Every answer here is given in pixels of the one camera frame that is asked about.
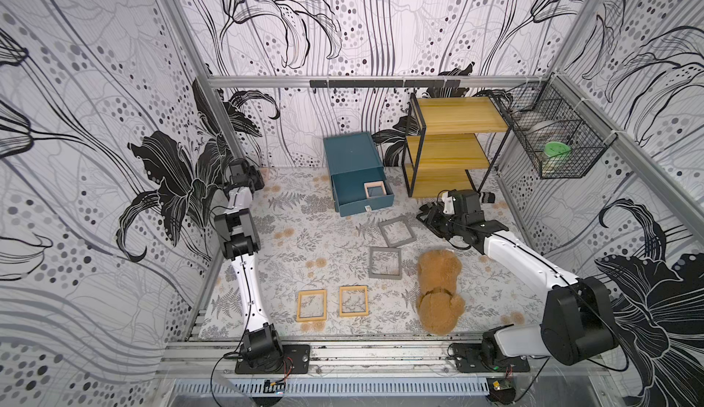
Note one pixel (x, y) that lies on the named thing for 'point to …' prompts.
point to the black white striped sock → (487, 197)
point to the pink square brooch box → (374, 189)
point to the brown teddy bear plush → (440, 303)
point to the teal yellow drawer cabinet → (358, 178)
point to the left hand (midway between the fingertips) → (257, 166)
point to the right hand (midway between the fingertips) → (421, 215)
